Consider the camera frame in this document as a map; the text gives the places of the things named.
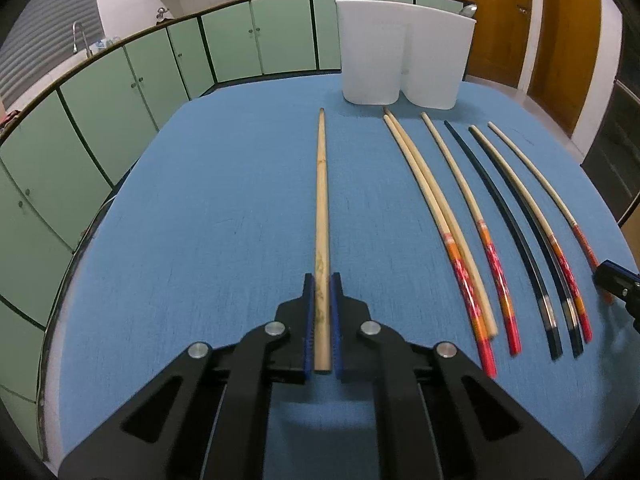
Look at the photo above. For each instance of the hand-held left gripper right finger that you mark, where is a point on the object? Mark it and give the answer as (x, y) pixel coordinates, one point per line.
(336, 320)

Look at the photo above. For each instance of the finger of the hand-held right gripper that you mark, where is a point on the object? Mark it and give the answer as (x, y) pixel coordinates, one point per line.
(617, 280)

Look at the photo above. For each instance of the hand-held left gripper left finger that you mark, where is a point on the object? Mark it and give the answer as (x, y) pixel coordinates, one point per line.
(308, 320)

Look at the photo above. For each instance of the light wooden chopstick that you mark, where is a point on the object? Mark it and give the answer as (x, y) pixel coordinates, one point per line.
(491, 327)
(321, 185)

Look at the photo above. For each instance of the white plastic utensil holder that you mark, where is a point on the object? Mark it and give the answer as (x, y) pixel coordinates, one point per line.
(370, 50)

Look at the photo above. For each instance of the brown wooden door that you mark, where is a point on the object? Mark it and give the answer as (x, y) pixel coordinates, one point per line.
(565, 45)
(495, 25)

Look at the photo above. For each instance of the metal spoon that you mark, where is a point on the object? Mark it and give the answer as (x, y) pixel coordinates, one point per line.
(468, 9)

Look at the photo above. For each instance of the green kitchen base cabinets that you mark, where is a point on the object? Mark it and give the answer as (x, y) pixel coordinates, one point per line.
(100, 90)

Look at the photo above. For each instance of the metal kettle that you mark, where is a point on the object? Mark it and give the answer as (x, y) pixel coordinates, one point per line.
(162, 14)

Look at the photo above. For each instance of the metal sink faucet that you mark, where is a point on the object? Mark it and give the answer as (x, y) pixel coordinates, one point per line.
(76, 35)

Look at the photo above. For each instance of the grey window blind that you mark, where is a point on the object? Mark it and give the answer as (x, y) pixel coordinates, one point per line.
(45, 35)

